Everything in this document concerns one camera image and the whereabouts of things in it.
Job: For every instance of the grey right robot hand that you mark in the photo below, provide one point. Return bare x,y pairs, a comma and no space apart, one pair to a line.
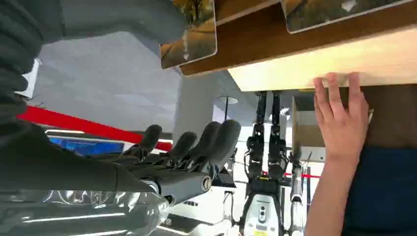
65,163

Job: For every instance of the red barrier tape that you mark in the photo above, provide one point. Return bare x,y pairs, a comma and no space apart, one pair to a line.
81,125

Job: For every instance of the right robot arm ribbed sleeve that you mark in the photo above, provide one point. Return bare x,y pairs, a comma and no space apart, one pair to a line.
14,49

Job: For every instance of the round lamp on pole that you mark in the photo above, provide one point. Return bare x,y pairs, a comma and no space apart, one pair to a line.
226,101

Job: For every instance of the black and white humanoid robot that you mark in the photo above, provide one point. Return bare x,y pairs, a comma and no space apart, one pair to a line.
265,195

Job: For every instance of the cardboard box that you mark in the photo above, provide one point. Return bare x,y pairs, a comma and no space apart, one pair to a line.
306,133

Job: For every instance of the person's hand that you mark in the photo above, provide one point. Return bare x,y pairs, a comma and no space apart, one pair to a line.
342,130

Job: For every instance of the dark landscape print card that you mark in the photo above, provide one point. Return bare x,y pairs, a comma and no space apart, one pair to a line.
325,13

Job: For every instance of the person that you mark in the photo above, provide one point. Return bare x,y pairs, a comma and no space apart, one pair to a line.
387,169

